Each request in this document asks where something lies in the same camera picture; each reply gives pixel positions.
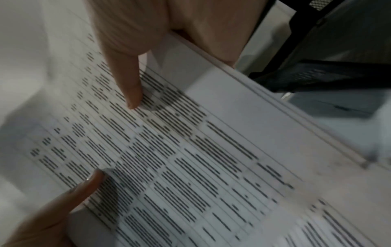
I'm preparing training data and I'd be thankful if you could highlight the person's right hand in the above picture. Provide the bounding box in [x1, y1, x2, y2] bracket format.
[85, 0, 267, 110]

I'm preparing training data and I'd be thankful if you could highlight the person's left hand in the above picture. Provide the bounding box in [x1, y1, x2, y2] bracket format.
[0, 168, 106, 247]

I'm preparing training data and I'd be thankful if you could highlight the black mesh paper tray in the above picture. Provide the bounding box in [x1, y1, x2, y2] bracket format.
[248, 0, 391, 94]

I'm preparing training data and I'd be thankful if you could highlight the printed paper bundle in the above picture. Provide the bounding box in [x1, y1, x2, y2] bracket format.
[18, 30, 391, 247]

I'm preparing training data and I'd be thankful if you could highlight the pile of papers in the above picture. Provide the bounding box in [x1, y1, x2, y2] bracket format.
[0, 0, 105, 213]

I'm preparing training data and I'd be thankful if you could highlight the white table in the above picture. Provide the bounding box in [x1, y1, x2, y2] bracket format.
[238, 2, 391, 170]

